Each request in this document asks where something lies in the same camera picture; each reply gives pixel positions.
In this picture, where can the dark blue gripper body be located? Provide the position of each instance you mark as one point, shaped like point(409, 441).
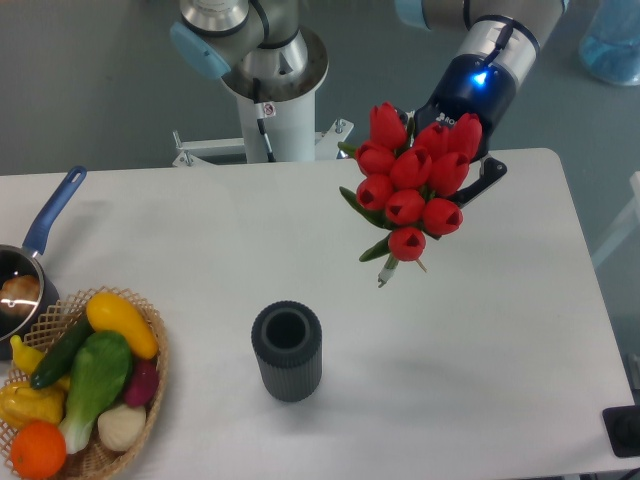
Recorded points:
point(483, 78)

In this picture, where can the yellow bell pepper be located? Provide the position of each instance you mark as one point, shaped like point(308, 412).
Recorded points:
point(22, 405)

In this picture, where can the black device at edge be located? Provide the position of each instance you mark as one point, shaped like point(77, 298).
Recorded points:
point(622, 427)

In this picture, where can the orange fruit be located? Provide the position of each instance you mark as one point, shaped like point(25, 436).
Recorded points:
point(38, 451)

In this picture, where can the woven wicker basket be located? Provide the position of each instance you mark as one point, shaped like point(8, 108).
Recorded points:
point(96, 461)

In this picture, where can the white garlic bulb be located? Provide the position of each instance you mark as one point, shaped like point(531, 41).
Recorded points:
point(120, 426)

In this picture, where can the yellow squash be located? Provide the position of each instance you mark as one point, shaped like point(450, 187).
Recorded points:
point(107, 311)

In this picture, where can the green bok choy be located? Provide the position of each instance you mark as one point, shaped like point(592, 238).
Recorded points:
point(98, 374)

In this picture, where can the purple radish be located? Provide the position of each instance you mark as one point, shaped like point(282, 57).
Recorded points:
point(143, 384)

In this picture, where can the white frame at right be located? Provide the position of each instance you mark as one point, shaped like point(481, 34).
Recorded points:
point(623, 225)

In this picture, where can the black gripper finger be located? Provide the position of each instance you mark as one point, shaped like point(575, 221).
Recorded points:
point(491, 171)

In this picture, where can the blue handled saucepan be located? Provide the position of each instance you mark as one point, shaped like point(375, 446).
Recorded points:
point(24, 260)

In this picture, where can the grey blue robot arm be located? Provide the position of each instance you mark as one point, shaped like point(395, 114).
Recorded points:
point(235, 28)

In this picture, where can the dark grey ribbed vase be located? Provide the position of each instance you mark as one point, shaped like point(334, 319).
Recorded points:
point(286, 337)

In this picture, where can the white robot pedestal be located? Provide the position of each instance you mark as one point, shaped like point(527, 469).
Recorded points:
point(275, 93)

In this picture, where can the red tulip bouquet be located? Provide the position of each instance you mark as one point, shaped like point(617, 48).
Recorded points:
point(410, 177)

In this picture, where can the brown bread roll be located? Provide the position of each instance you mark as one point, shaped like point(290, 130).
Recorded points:
point(19, 296)

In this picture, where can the blue transparent container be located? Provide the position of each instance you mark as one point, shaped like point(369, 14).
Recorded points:
point(609, 49)

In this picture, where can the yellow banana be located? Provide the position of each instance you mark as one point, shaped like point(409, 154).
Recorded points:
point(25, 359)

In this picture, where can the green cucumber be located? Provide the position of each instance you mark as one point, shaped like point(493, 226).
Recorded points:
point(58, 361)

